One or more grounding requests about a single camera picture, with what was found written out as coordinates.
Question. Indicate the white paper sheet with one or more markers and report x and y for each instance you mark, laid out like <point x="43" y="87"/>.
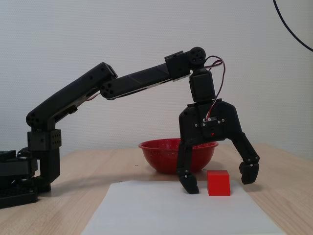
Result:
<point x="159" y="210"/>

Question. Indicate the red speckled bowl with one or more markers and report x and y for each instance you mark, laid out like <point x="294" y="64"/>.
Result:
<point x="161" y="156"/>

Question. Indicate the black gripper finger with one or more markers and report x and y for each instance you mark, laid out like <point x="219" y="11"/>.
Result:
<point x="188" y="182"/>
<point x="249" y="171"/>

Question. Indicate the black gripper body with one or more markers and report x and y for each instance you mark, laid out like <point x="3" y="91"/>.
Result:
<point x="193" y="123"/>

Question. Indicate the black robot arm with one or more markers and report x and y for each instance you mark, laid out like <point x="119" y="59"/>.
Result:
<point x="137" y="79"/>

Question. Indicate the black robot base clamp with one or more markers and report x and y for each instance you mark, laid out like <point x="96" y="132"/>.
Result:
<point x="14" y="169"/>

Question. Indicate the red cube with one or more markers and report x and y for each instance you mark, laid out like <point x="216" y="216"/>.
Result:
<point x="218" y="183"/>

